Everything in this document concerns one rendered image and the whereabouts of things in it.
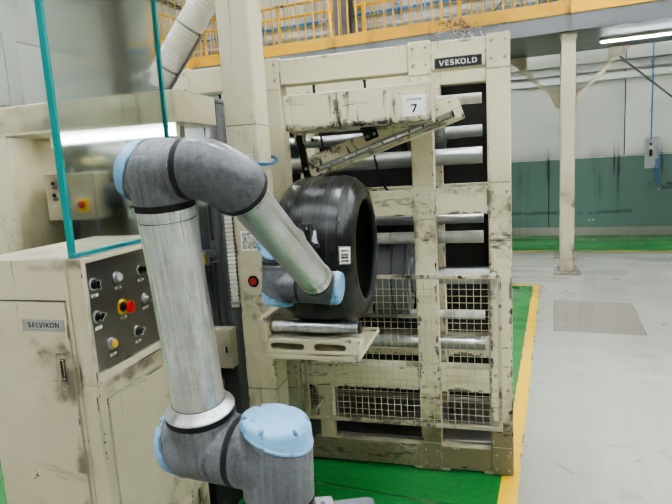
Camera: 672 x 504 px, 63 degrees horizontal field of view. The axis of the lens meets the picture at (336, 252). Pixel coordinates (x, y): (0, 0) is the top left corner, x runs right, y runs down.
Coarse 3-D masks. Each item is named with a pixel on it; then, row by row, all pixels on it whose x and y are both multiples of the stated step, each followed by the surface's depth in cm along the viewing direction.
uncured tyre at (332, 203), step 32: (288, 192) 197; (320, 192) 192; (352, 192) 193; (320, 224) 185; (352, 224) 187; (320, 256) 183; (352, 256) 186; (352, 288) 188; (320, 320) 203; (352, 320) 202
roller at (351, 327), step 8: (272, 320) 207; (280, 320) 206; (288, 320) 205; (296, 320) 205; (304, 320) 204; (312, 320) 204; (272, 328) 206; (280, 328) 204; (288, 328) 204; (296, 328) 203; (304, 328) 202; (312, 328) 201; (320, 328) 200; (328, 328) 199; (336, 328) 199; (344, 328) 198; (352, 328) 197; (360, 328) 197
